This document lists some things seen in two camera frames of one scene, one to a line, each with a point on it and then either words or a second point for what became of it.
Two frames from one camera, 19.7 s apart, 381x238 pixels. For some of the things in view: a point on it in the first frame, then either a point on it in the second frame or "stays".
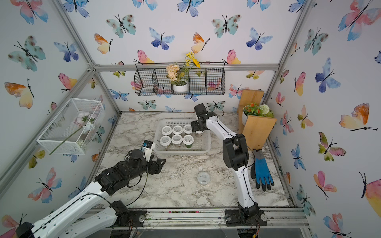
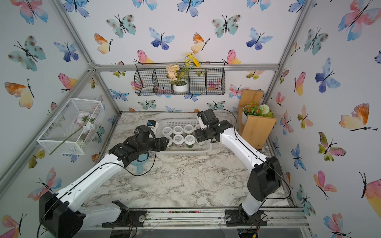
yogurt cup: x=165 y=140 stays
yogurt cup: x=187 y=129 stays
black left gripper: x=157 y=169 to x=163 y=145
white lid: x=203 y=178 to x=200 y=144
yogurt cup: x=166 y=130 stays
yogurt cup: x=177 y=129 stays
